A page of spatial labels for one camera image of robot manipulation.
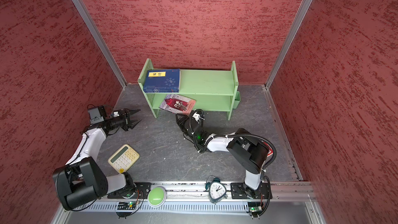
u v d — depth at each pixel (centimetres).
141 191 72
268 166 50
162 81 80
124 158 83
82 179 41
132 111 77
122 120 72
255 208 70
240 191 74
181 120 77
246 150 48
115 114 75
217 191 71
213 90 79
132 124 77
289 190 77
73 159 43
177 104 92
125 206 72
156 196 71
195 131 64
